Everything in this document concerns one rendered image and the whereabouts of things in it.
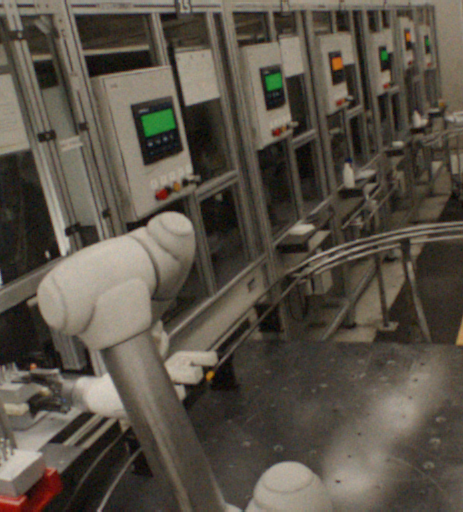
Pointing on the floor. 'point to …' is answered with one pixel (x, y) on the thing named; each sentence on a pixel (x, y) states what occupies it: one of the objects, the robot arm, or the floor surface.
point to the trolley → (458, 150)
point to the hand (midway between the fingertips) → (25, 388)
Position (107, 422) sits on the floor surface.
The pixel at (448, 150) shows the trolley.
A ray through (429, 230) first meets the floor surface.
